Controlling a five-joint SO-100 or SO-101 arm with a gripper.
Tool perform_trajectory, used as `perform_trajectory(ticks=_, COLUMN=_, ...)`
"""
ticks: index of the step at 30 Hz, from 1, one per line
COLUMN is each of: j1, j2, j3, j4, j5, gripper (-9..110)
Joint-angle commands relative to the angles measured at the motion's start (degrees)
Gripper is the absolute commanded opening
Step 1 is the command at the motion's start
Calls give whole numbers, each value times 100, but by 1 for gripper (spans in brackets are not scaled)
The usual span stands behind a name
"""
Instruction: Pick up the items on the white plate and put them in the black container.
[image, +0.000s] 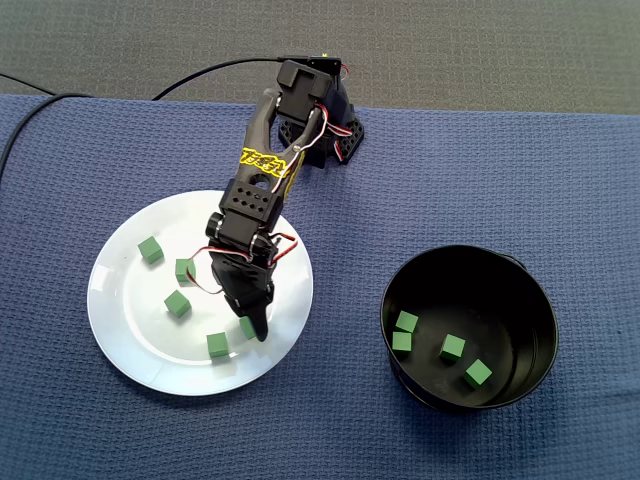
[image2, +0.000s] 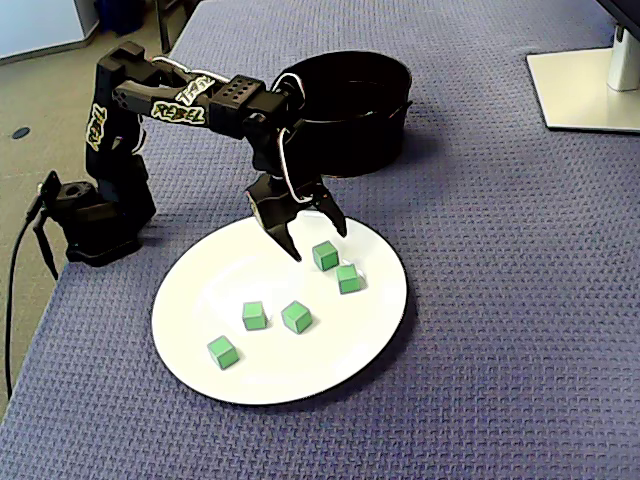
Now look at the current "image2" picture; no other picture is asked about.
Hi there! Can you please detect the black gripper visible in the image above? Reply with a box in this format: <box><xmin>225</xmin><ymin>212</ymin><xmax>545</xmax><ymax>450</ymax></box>
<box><xmin>244</xmin><ymin>169</ymin><xmax>349</xmax><ymax>263</ymax></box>

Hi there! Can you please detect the green cube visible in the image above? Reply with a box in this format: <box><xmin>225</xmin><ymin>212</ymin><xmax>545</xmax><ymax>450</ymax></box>
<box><xmin>311</xmin><ymin>240</ymin><xmax>340</xmax><ymax>273</ymax></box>
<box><xmin>206</xmin><ymin>335</ymin><xmax>239</xmax><ymax>372</ymax></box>
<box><xmin>241</xmin><ymin>300</ymin><xmax>268</xmax><ymax>332</ymax></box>
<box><xmin>335</xmin><ymin>263</ymin><xmax>362</xmax><ymax>296</ymax></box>
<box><xmin>280</xmin><ymin>299</ymin><xmax>314</xmax><ymax>335</ymax></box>

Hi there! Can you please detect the black round container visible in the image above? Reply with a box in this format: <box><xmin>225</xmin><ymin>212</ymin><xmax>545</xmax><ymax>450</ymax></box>
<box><xmin>272</xmin><ymin>49</ymin><xmax>414</xmax><ymax>180</ymax></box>

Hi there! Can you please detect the white round plate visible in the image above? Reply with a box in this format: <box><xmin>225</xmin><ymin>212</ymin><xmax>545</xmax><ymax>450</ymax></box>
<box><xmin>150</xmin><ymin>208</ymin><xmax>409</xmax><ymax>407</ymax></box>

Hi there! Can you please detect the blue waffle-weave cloth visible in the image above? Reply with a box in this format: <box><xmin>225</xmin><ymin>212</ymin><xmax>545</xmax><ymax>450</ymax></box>
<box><xmin>0</xmin><ymin>0</ymin><xmax>640</xmax><ymax>480</ymax></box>

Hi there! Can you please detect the black table clamp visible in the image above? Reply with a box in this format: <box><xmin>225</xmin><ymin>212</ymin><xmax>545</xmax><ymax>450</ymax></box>
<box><xmin>30</xmin><ymin>212</ymin><xmax>60</xmax><ymax>281</ymax></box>

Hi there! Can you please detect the blue bin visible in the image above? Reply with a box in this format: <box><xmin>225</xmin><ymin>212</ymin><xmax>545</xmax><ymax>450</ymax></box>
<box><xmin>93</xmin><ymin>0</ymin><xmax>147</xmax><ymax>37</ymax></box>

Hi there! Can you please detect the silver monitor stand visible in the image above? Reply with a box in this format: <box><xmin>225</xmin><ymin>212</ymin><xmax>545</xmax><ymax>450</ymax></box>
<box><xmin>525</xmin><ymin>24</ymin><xmax>640</xmax><ymax>134</ymax></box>

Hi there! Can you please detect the white partition panel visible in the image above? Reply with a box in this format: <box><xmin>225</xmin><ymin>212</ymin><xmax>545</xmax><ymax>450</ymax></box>
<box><xmin>0</xmin><ymin>0</ymin><xmax>96</xmax><ymax>65</ymax></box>

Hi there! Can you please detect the black monitor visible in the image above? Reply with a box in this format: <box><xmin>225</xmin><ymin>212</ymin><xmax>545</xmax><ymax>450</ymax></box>
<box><xmin>594</xmin><ymin>0</ymin><xmax>640</xmax><ymax>30</ymax></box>

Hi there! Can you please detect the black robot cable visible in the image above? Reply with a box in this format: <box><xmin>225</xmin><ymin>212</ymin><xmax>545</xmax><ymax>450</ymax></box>
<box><xmin>3</xmin><ymin>172</ymin><xmax>61</xmax><ymax>401</ymax></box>

